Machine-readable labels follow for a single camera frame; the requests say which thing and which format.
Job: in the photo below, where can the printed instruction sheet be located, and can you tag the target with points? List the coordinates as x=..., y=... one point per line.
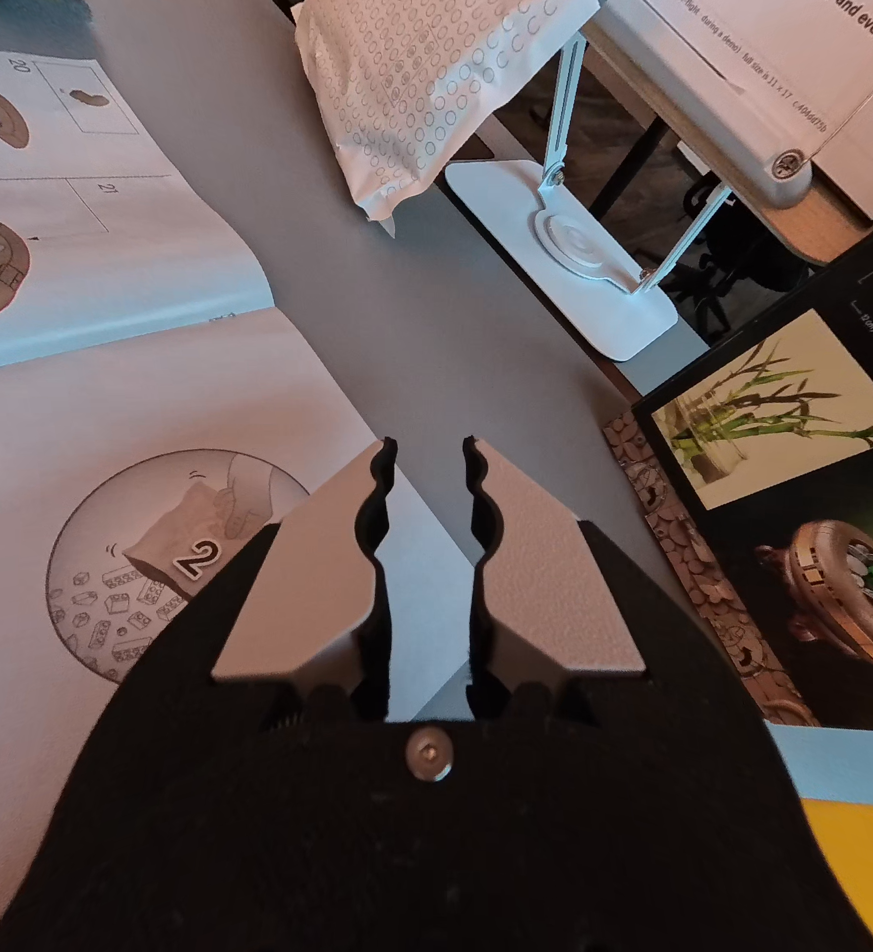
x=778, y=59

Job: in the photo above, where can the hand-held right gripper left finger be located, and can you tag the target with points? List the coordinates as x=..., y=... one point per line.
x=310, y=595

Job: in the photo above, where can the building instruction booklet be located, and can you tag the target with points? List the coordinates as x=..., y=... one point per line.
x=146, y=387

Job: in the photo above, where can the white numbered paper bag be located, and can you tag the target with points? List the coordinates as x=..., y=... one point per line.
x=421, y=89

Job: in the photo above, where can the pale flat sheet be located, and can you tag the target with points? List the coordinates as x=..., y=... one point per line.
x=853, y=766

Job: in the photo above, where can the grey desk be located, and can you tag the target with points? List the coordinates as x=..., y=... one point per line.
x=406, y=335

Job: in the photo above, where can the black office chair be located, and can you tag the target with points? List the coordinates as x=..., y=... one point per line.
x=734, y=253

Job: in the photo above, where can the black bamboo picture box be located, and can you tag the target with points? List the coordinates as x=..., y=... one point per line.
x=815, y=483

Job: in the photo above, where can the white folding stand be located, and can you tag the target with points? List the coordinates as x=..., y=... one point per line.
x=510, y=201

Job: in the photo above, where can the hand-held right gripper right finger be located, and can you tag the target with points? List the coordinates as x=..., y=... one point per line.
x=555, y=595

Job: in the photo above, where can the white clip with screw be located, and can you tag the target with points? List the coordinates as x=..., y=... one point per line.
x=791, y=165

